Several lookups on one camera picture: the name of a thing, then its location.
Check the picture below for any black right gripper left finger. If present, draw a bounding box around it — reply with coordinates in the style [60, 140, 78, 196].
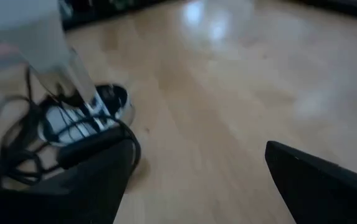
[0, 139, 135, 224]

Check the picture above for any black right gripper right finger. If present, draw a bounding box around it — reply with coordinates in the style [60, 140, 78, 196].
[264, 140, 357, 224]

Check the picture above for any chrome lamp socket base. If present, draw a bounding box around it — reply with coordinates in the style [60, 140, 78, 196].
[30, 49, 135, 147]

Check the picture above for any white frosted lightbulb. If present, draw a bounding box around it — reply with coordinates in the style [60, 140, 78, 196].
[0, 0, 73, 75]

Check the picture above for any black aluminium table frame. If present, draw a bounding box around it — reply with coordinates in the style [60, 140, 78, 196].
[58, 0, 357, 31]

